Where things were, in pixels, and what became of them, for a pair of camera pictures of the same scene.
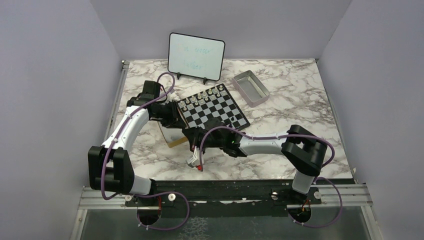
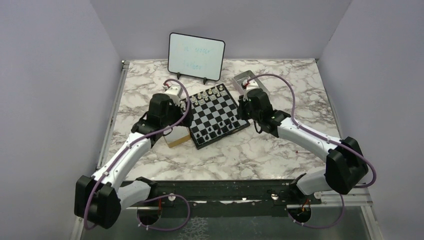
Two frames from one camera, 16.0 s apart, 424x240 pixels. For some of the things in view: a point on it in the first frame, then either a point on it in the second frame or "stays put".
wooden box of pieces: x=173 y=136 stays put
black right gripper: x=193 y=135 → x=240 y=109
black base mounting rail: x=226 y=198 stays put
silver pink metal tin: x=253 y=92 stays put
